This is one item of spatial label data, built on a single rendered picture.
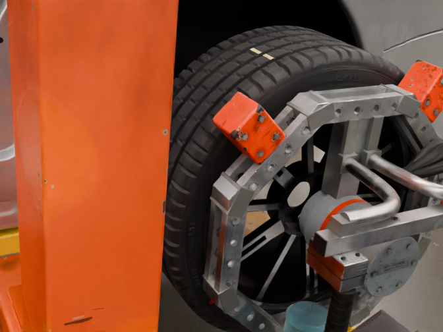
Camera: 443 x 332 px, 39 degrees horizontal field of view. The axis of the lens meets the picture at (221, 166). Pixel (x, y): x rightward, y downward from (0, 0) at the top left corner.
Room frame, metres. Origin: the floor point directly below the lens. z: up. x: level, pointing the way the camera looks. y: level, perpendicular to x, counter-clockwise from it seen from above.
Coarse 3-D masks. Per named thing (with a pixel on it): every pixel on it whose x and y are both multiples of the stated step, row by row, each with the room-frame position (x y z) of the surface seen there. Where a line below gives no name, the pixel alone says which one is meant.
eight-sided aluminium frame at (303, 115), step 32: (320, 96) 1.05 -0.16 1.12; (352, 96) 1.07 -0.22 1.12; (384, 96) 1.09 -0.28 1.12; (288, 128) 1.00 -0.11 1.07; (416, 128) 1.14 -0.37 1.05; (288, 160) 0.99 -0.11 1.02; (224, 192) 0.95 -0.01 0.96; (256, 192) 0.96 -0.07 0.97; (416, 192) 1.23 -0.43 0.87; (224, 224) 0.94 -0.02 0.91; (224, 256) 0.93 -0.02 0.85; (224, 288) 0.94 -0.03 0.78; (256, 320) 0.98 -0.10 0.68; (352, 320) 1.11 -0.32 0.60
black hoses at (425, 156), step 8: (432, 144) 1.09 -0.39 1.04; (440, 144) 1.09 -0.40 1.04; (424, 152) 1.08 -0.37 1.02; (432, 152) 1.06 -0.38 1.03; (440, 152) 1.06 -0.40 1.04; (416, 160) 1.07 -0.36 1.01; (424, 160) 1.06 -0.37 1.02; (432, 160) 1.05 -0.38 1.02; (440, 160) 1.05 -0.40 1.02; (408, 168) 1.06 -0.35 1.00; (416, 168) 1.06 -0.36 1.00; (424, 168) 1.05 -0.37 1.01; (432, 168) 1.04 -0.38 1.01; (440, 168) 1.03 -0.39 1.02; (424, 176) 1.04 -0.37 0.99; (400, 184) 1.05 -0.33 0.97; (408, 192) 1.03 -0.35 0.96
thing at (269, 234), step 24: (384, 120) 1.25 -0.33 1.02; (312, 144) 1.15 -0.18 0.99; (384, 144) 1.26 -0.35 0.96; (288, 168) 1.18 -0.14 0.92; (312, 168) 1.15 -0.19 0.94; (288, 192) 1.13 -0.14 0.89; (312, 192) 1.21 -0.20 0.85; (360, 192) 1.23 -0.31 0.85; (288, 216) 1.18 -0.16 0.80; (264, 240) 1.10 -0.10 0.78; (288, 240) 1.14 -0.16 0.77; (264, 264) 1.27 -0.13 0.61; (288, 264) 1.27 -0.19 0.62; (240, 288) 1.10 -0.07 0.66; (264, 288) 1.11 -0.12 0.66; (288, 288) 1.18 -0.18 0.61; (312, 288) 1.19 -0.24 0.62
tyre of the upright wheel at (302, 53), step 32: (256, 32) 1.28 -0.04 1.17; (288, 32) 1.27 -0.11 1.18; (320, 32) 1.36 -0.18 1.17; (192, 64) 1.21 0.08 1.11; (224, 64) 1.18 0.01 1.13; (256, 64) 1.13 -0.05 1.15; (288, 64) 1.10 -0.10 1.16; (320, 64) 1.11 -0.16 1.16; (352, 64) 1.15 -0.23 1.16; (384, 64) 1.20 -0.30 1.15; (192, 96) 1.12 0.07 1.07; (224, 96) 1.08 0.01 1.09; (256, 96) 1.05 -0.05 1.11; (288, 96) 1.08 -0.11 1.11; (192, 128) 1.05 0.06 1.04; (192, 160) 1.00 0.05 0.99; (224, 160) 1.02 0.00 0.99; (192, 192) 0.99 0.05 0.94; (192, 224) 0.99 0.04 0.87; (192, 256) 0.99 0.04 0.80; (192, 288) 1.00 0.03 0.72; (224, 320) 1.04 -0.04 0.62
